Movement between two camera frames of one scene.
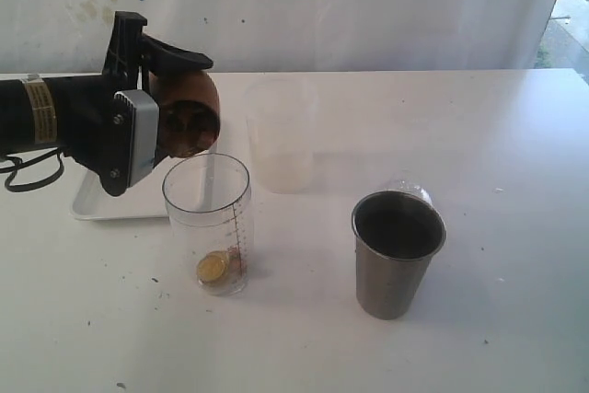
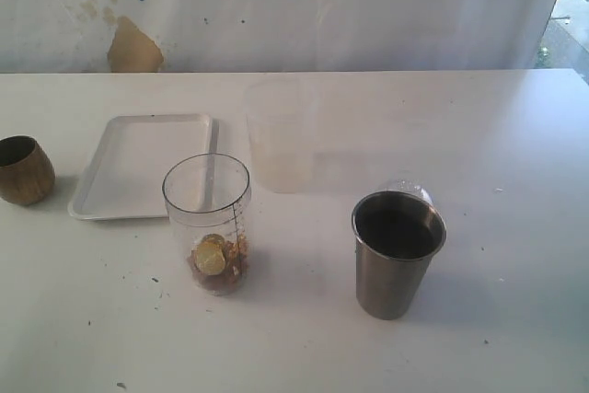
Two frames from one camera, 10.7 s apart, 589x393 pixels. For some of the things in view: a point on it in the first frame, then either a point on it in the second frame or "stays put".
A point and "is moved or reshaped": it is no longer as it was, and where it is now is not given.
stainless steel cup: [397, 235] stays put
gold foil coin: [212, 266] is moved or reshaped
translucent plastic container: [282, 115] stays put
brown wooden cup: [189, 111] to [27, 172]
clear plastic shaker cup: [208, 196] stays put
